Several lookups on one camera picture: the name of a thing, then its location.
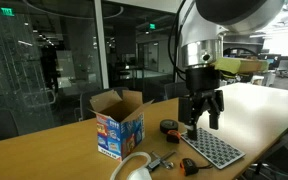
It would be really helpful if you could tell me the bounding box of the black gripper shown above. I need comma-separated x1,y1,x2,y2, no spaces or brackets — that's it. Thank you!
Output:
178,66,224,140

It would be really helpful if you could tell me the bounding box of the orange black measuring tape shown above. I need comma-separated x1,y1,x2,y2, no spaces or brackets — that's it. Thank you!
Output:
166,130,181,144
180,158,212,176

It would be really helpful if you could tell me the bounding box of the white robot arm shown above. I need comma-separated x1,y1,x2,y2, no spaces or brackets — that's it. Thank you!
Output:
178,0,285,140

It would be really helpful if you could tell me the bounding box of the black tape roll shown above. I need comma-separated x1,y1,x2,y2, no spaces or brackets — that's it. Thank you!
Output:
160,119,178,134

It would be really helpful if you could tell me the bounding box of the open printed cardboard box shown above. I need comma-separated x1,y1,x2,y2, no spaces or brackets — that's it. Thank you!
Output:
93,90,152,161

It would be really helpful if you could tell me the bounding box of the white grey keyboard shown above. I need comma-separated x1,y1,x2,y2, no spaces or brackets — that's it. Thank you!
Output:
181,128,245,169

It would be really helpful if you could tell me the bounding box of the metal caliper tool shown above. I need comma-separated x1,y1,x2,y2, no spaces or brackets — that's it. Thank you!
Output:
146,150,175,172

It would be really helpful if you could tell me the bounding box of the black chair at right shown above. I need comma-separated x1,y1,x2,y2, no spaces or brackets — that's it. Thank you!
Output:
249,133,288,180

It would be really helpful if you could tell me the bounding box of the green exit sign middle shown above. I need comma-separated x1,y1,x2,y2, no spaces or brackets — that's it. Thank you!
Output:
149,23,156,30

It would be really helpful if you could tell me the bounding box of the green exit sign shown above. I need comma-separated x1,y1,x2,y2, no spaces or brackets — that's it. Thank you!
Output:
149,23,156,30
0,7,15,17

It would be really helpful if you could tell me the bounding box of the green exit sign left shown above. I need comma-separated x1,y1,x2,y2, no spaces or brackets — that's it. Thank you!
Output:
0,7,15,17

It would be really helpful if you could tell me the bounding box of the yellow wrist camera block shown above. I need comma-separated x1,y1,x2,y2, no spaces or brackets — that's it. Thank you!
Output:
214,57,269,74

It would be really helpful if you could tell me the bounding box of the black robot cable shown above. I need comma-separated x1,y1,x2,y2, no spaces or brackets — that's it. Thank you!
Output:
167,0,188,82

